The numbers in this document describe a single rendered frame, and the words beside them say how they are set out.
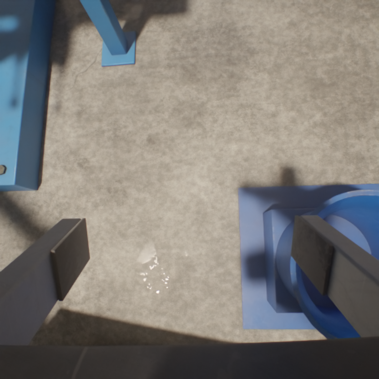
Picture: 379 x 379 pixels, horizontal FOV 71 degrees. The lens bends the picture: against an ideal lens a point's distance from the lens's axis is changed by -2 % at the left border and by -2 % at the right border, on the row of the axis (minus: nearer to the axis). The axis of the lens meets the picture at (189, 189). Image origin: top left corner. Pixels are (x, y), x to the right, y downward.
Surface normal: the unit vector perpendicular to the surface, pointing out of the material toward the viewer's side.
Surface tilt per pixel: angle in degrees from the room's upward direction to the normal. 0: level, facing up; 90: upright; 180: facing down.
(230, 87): 0
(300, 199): 0
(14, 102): 0
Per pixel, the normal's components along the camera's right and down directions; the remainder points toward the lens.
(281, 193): -0.09, -0.16
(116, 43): 0.01, 0.99
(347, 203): 0.14, 0.78
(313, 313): 0.69, -0.58
